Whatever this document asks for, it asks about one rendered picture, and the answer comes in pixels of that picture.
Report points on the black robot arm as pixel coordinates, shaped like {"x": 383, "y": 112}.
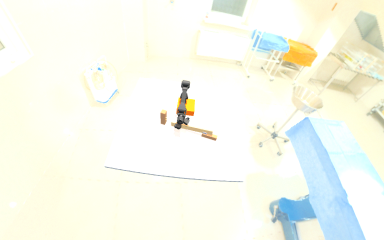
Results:
{"x": 181, "y": 110}

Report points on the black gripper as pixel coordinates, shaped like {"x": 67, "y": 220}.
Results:
{"x": 177, "y": 126}

